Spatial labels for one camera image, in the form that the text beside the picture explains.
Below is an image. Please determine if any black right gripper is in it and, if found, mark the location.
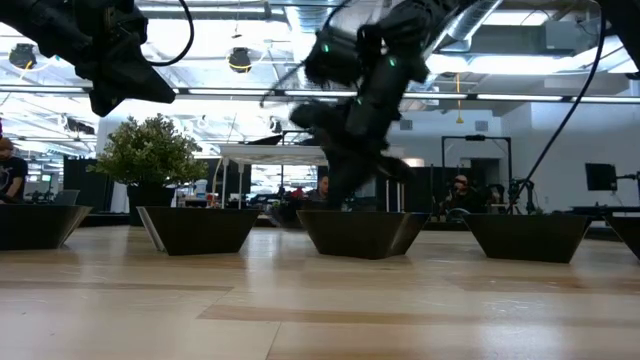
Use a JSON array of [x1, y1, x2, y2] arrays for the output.
[[290, 99, 416, 211]]

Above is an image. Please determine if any black aluminium table frame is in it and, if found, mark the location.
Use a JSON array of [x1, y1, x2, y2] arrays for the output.
[[79, 204, 640, 232]]

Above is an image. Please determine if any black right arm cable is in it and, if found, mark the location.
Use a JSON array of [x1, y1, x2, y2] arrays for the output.
[[507, 4, 606, 214]]

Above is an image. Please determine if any green plant in black pot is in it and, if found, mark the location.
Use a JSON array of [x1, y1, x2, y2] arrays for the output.
[[85, 113, 210, 217]]

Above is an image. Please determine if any black stand frame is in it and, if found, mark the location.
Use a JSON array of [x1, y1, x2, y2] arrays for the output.
[[280, 128, 326, 191], [440, 133, 515, 204]]

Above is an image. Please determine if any black monitor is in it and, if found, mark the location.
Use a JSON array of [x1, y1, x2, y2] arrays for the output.
[[584, 163, 619, 193]]

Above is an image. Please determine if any black square wavy mini plate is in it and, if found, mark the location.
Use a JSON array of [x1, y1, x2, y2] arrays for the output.
[[137, 206, 262, 257], [462, 213, 596, 265], [297, 209, 432, 260], [0, 204, 93, 251], [602, 215, 640, 261]]

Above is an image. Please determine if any white lattice wire rack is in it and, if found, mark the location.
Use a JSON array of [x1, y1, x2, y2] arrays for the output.
[[218, 144, 407, 214]]

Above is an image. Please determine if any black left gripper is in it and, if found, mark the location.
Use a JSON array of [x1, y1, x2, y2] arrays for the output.
[[64, 44, 177, 119]]

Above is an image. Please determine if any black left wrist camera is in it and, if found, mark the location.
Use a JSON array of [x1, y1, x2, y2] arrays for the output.
[[84, 0, 149, 51]]

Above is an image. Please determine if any long ceiling light strip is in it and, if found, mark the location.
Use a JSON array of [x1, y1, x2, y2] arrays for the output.
[[0, 85, 640, 105]]

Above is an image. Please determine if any black ceiling device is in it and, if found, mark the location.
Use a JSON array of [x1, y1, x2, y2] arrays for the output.
[[228, 47, 253, 75], [8, 43, 37, 70]]

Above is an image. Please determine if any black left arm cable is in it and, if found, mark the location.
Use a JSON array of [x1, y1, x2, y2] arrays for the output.
[[147, 0, 196, 69]]

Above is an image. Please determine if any yellow hanging cord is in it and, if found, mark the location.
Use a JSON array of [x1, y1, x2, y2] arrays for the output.
[[453, 72, 465, 125]]

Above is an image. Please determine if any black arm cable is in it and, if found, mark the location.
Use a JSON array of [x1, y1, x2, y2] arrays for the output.
[[507, 4, 606, 214], [147, 0, 196, 69]]

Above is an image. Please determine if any smooth silver air duct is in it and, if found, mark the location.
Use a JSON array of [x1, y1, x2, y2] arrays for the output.
[[424, 0, 504, 61]]

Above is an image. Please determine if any person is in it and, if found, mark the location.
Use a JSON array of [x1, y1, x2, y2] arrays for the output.
[[442, 173, 489, 215], [304, 174, 331, 202], [0, 137, 30, 204]]

